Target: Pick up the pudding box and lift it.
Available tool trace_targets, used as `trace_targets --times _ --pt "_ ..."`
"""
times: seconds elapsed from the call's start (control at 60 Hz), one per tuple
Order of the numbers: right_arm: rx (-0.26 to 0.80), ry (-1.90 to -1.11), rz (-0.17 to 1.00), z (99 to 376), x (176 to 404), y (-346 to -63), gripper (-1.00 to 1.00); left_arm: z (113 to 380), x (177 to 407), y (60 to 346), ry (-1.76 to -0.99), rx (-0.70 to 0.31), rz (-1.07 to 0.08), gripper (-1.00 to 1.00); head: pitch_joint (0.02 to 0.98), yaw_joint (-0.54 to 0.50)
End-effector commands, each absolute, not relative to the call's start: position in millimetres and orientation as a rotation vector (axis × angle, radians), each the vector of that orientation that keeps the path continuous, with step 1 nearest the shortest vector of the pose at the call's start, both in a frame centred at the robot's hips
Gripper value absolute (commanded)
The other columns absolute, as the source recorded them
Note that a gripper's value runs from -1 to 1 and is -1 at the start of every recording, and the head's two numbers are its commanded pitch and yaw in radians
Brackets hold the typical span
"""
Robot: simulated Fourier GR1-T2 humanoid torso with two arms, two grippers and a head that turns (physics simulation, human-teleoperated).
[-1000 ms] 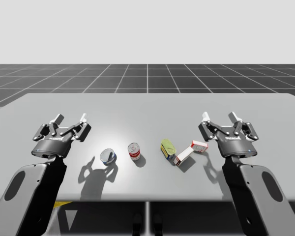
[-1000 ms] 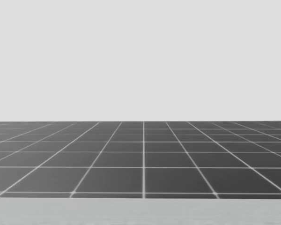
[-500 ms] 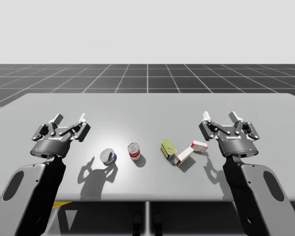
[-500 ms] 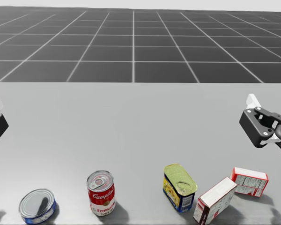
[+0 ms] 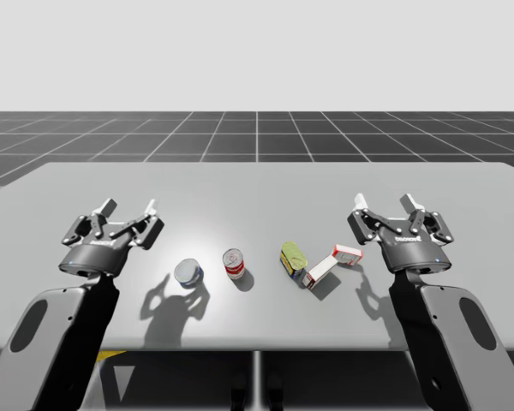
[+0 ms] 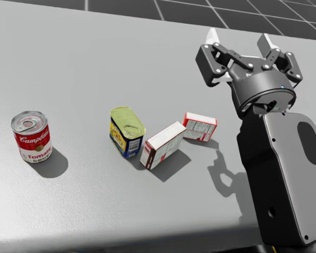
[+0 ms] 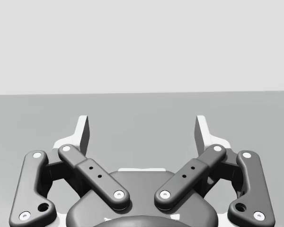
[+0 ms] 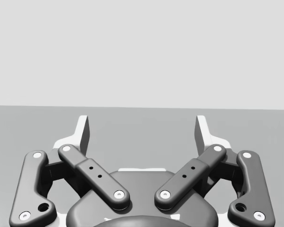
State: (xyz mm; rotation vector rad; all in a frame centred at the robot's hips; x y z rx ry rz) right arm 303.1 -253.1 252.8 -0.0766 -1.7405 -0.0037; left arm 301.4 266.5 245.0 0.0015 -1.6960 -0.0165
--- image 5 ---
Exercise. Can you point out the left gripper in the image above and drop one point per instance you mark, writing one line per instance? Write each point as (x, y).
(96, 257)

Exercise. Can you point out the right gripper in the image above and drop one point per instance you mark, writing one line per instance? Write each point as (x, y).
(413, 254)

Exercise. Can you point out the blue flat can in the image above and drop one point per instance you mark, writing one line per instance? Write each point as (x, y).
(187, 272)

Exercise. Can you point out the red and white carton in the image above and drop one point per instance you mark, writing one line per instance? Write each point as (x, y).
(319, 273)

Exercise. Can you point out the green and blue rectangular can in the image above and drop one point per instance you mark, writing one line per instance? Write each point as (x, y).
(293, 258)

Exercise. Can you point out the red and white can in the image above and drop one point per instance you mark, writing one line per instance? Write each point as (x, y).
(233, 264)

